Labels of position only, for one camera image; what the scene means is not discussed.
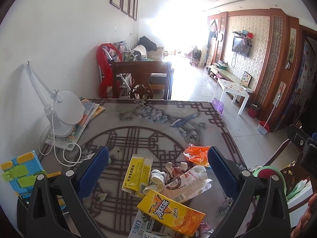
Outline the pink white milk carton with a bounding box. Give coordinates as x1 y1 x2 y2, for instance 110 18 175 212
160 165 212 203

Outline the yellow iced tea carton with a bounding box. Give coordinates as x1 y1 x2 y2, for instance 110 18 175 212
137 190 205 237

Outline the yellow drink carton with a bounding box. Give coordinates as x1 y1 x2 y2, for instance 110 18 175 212
121 154 153 198

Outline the person's right hand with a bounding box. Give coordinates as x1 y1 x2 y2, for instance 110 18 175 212
290 193 316 238

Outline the dark wooden chair near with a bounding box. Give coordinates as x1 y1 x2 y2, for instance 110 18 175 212
262 138 313 199

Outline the dark wooden chair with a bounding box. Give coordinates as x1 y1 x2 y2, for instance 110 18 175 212
111 60 172 100
262 138 313 199

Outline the red bin with green rim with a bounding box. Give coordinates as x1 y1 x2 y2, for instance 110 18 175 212
251 165 287 195

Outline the mop with red base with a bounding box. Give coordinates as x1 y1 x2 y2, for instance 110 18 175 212
257 95 281 135

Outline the colourful toy phone stand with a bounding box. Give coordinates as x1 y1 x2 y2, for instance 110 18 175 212
1 151 61 196

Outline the small red waste bin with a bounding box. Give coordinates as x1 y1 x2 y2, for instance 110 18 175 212
248 103 261 118

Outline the orange plastic snack bag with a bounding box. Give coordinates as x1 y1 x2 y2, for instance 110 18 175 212
183 144 210 167

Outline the white green milk carton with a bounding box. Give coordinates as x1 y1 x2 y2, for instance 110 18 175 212
128 210 176 238

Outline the white coffee table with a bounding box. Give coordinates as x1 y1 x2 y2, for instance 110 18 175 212
213 79 250 115

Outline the crumpled brown wrapper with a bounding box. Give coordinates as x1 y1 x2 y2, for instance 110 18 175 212
165 162 188 184

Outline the purple plastic stool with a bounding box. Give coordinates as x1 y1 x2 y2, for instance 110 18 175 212
211 98 224 116

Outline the white desk lamp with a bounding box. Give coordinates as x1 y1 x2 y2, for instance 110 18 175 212
23 61 85 138

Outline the white paper cup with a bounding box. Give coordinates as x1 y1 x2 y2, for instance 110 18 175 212
150 169 167 189

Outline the stack of magazines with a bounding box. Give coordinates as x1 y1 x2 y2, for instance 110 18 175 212
55 98 105 151

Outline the patterned tablecloth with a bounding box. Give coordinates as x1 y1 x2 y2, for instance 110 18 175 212
39 99 245 237

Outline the red bag on rack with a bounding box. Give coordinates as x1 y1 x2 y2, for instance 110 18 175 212
96 43 123 98

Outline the dark wooden chair far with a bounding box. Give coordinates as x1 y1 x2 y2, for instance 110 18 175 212
111 60 172 100

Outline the wall mounted television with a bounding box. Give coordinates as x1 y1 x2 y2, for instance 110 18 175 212
232 36 251 57

